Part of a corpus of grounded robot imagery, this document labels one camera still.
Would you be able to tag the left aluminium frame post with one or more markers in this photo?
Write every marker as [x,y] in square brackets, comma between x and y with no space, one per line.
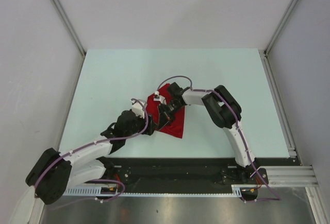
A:
[68,26]

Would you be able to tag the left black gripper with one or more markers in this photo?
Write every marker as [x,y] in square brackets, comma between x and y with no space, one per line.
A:
[150,126]

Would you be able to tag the aluminium frame post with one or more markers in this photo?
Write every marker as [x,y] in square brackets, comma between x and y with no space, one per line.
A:
[280,27]
[68,26]

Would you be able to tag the red cloth napkin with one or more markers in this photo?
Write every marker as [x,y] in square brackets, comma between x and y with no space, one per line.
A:
[176,129]

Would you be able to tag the aluminium rail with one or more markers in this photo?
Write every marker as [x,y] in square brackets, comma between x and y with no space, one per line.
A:
[273,175]
[279,105]

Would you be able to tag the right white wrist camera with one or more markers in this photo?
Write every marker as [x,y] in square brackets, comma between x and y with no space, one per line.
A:
[159,98]

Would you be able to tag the right side aluminium rail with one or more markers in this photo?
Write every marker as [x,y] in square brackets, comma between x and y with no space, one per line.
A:
[279,105]

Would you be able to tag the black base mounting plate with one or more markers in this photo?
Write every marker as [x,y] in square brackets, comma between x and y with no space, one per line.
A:
[177,176]

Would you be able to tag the right aluminium frame post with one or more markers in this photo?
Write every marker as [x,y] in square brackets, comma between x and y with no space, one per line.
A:
[280,27]

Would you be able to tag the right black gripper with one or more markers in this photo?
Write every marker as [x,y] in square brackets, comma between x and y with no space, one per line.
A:
[166,116]

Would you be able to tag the front aluminium rail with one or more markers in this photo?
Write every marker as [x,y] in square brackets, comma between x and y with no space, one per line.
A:
[273,175]

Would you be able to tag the white slotted cable duct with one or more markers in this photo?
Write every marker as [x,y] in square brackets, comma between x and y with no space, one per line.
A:
[105,192]

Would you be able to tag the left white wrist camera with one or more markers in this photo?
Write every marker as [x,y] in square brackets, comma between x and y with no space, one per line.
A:
[139,107]

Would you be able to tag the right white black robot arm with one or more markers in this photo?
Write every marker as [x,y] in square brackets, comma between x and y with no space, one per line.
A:
[223,110]

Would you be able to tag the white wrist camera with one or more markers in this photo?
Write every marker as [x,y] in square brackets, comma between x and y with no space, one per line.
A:
[139,107]
[159,98]

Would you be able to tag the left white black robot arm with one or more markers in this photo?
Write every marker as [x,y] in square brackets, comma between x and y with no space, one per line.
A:
[55,172]

